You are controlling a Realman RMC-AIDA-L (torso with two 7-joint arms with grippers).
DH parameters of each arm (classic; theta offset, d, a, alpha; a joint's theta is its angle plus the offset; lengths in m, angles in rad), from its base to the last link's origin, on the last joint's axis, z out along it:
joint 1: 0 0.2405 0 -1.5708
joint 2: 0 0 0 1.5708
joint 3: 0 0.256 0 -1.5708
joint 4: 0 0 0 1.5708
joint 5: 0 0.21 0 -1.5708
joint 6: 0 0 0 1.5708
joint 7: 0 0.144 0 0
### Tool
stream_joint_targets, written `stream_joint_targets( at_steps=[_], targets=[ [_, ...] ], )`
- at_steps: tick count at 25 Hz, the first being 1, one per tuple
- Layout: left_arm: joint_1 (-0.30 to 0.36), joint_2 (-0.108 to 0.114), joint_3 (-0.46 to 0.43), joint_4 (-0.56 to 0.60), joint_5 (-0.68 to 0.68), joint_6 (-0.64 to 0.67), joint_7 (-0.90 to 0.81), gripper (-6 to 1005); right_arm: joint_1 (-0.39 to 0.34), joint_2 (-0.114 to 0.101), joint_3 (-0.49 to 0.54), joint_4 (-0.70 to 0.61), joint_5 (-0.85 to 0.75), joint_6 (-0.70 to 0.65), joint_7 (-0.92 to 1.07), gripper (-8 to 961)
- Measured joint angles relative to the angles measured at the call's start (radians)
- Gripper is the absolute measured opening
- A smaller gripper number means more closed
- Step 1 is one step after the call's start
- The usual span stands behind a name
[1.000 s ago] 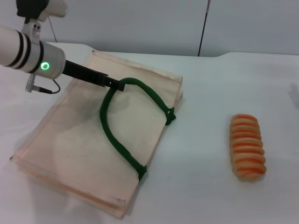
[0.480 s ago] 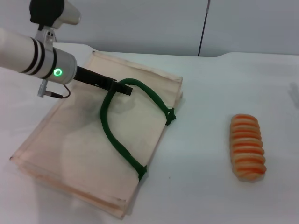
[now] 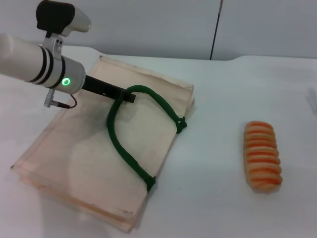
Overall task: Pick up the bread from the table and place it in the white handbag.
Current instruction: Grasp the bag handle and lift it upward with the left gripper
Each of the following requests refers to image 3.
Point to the orange striped bread loaf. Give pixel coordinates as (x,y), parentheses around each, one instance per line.
(262,158)

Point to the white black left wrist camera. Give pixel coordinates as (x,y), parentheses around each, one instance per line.
(71,17)

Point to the thin black vertical strip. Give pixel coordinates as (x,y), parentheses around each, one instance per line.
(216,29)

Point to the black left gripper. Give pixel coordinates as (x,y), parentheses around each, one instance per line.
(99,86)

